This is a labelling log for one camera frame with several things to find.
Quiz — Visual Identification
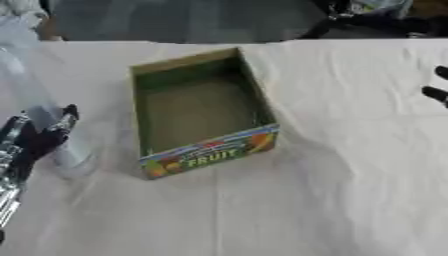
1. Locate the tan cardboard box green inside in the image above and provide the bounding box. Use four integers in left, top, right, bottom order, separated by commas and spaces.
127, 46, 282, 181

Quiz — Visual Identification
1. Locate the clear plastic bottle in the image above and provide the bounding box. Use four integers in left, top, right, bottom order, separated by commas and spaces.
0, 46, 100, 179

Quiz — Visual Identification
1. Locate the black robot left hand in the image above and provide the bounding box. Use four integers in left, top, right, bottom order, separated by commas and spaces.
0, 103, 83, 183

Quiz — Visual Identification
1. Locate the person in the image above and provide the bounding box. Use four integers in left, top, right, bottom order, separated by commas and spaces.
0, 0, 65, 43

